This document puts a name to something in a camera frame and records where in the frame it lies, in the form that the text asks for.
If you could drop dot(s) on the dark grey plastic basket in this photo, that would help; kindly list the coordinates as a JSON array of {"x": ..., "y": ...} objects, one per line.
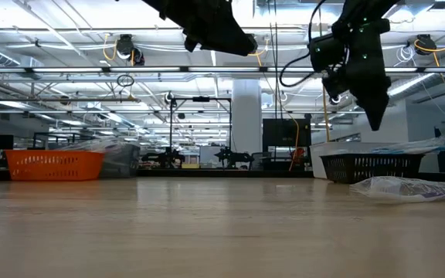
[{"x": 126, "y": 164}]

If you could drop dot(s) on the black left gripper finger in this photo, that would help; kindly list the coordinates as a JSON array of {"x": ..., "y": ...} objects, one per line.
[{"x": 222, "y": 38}]

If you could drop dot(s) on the orange plastic basket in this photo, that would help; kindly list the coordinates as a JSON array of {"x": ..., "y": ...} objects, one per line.
[{"x": 56, "y": 166}]

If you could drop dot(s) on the blue toothbrush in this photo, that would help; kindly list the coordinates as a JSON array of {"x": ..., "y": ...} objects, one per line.
[
  {"x": 396, "y": 150},
  {"x": 431, "y": 144}
]

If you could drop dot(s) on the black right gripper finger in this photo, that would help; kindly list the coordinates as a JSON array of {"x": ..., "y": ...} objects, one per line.
[
  {"x": 334, "y": 87},
  {"x": 375, "y": 104}
]

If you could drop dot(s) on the long ceiling light strip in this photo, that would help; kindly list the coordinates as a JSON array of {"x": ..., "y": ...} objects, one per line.
[{"x": 91, "y": 70}]

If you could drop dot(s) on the black plastic basket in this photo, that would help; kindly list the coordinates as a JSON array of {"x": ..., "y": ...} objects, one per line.
[{"x": 373, "y": 168}]

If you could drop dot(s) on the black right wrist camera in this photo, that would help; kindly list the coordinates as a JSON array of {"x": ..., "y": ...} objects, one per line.
[{"x": 327, "y": 52}]

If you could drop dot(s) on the black frame stand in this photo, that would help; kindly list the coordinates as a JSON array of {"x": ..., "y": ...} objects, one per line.
[{"x": 201, "y": 99}]

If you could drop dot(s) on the black screen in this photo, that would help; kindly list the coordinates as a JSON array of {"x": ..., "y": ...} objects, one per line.
[{"x": 284, "y": 135}]

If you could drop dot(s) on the white building pillar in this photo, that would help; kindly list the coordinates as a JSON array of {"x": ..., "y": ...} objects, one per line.
[{"x": 245, "y": 116}]

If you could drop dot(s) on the black background robot arm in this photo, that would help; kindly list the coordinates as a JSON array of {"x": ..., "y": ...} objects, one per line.
[
  {"x": 166, "y": 158},
  {"x": 232, "y": 157}
]

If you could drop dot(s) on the small yellow box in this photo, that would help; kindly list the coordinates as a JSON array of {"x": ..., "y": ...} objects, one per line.
[{"x": 190, "y": 166}]

